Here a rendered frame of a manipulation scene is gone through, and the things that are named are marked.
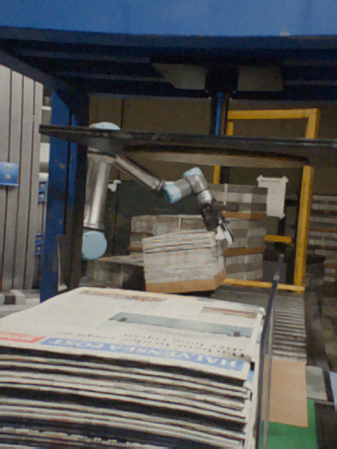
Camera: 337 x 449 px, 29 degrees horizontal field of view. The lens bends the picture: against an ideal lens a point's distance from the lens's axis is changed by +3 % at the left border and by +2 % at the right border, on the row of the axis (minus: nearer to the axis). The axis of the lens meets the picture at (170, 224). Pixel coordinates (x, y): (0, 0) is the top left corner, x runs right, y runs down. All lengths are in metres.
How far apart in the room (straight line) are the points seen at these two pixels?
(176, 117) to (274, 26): 9.48
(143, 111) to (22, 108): 7.92
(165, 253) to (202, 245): 0.16
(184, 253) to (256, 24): 1.66
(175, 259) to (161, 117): 8.03
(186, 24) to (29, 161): 1.77
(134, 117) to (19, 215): 8.01
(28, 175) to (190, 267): 0.77
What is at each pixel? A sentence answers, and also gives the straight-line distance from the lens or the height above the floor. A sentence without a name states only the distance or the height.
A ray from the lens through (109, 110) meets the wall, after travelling 10.67.
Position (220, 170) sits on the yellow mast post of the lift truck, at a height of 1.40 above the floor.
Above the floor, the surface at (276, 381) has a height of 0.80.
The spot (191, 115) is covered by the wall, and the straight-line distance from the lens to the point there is 10.44.
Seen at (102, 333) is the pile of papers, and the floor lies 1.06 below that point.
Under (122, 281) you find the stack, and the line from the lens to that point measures 3.34.
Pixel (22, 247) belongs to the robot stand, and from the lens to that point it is 2.74.
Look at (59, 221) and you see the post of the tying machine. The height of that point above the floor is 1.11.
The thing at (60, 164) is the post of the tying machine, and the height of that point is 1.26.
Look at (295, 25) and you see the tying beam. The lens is 1.03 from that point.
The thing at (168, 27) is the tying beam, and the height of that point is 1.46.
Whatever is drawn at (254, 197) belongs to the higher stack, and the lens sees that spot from 4.28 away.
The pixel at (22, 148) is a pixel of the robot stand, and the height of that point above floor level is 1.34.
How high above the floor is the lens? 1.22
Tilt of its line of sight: 3 degrees down
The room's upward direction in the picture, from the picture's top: 4 degrees clockwise
